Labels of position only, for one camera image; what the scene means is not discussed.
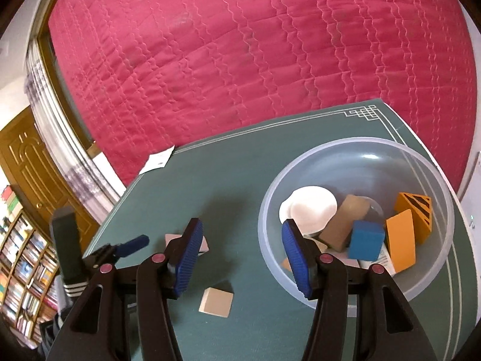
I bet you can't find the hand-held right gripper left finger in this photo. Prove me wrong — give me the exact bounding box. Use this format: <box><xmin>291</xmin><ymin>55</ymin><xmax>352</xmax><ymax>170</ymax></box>
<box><xmin>51</xmin><ymin>217</ymin><xmax>204</xmax><ymax>361</ymax></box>

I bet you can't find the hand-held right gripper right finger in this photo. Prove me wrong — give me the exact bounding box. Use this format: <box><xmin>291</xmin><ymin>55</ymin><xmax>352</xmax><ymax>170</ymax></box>
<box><xmin>282</xmin><ymin>219</ymin><xmax>438</xmax><ymax>361</ymax></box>

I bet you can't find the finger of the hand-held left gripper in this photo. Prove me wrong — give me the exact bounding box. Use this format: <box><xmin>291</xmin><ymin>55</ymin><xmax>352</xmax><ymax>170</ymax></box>
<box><xmin>84</xmin><ymin>235</ymin><xmax>150</xmax><ymax>268</ymax></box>

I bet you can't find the pink wooden block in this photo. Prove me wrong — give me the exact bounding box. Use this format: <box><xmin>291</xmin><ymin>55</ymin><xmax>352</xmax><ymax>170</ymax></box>
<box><xmin>164</xmin><ymin>233</ymin><xmax>210</xmax><ymax>255</ymax></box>

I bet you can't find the white round disc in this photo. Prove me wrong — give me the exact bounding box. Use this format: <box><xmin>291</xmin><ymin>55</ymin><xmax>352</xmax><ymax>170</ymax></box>
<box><xmin>279</xmin><ymin>185</ymin><xmax>338</xmax><ymax>236</ymax></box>

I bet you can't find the beige wooden block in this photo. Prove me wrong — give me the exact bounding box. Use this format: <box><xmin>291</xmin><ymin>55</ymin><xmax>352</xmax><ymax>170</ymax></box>
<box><xmin>198</xmin><ymin>287</ymin><xmax>234</xmax><ymax>317</ymax></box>

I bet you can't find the tan wooden block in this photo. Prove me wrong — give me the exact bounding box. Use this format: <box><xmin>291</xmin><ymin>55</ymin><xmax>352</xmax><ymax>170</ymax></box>
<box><xmin>319</xmin><ymin>194</ymin><xmax>382</xmax><ymax>252</ymax></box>

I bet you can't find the blue wooden block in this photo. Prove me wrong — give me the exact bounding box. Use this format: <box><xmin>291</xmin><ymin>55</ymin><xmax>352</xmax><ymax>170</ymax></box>
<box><xmin>348</xmin><ymin>220</ymin><xmax>386</xmax><ymax>262</ymax></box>

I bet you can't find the plain orange block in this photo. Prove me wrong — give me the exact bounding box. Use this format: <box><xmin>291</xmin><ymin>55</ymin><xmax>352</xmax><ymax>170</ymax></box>
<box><xmin>385</xmin><ymin>209</ymin><xmax>417</xmax><ymax>273</ymax></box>

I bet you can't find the clear plastic bowl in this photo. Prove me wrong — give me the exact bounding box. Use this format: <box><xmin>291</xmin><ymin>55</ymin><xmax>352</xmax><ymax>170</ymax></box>
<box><xmin>259</xmin><ymin>137</ymin><xmax>456</xmax><ymax>317</ymax></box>

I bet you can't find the orange black-striped triangle block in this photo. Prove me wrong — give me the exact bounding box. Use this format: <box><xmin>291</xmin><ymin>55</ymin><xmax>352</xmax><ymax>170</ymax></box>
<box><xmin>394</xmin><ymin>192</ymin><xmax>433</xmax><ymax>246</ymax></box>

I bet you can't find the bookshelf with books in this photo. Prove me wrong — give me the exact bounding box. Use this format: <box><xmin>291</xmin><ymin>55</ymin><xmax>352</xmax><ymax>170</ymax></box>
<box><xmin>0</xmin><ymin>184</ymin><xmax>64</xmax><ymax>350</ymax></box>

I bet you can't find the white bed base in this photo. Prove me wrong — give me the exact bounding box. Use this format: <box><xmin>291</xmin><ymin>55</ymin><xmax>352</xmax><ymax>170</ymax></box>
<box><xmin>92</xmin><ymin>153</ymin><xmax>127</xmax><ymax>194</ymax></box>

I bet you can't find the green table mat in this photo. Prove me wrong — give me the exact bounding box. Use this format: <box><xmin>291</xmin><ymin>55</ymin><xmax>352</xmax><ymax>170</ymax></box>
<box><xmin>81</xmin><ymin>98</ymin><xmax>474</xmax><ymax>361</ymax></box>

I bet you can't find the white paper sheet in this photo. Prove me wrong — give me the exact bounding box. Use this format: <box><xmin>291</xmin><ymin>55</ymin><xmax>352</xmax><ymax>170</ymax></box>
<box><xmin>140</xmin><ymin>146</ymin><xmax>175</xmax><ymax>174</ymax></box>

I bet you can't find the wooden door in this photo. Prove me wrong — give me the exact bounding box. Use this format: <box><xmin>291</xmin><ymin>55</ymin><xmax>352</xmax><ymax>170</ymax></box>
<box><xmin>0</xmin><ymin>105</ymin><xmax>102</xmax><ymax>234</ymax></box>

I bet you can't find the white lace curtain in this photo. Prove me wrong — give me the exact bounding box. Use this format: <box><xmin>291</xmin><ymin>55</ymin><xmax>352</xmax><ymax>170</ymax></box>
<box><xmin>24</xmin><ymin>41</ymin><xmax>126</xmax><ymax>211</ymax></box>

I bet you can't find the white cabinet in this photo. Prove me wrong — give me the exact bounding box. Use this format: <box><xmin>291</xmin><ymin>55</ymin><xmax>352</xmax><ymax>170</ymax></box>
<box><xmin>456</xmin><ymin>147</ymin><xmax>481</xmax><ymax>256</ymax></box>

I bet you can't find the red quilted blanket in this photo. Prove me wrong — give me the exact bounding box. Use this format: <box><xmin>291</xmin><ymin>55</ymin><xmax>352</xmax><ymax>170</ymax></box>
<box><xmin>48</xmin><ymin>0</ymin><xmax>475</xmax><ymax>204</ymax></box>

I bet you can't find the wooden bed frame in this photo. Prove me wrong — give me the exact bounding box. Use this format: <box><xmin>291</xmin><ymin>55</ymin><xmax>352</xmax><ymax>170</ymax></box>
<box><xmin>38</xmin><ymin>30</ymin><xmax>100</xmax><ymax>159</ymax></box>

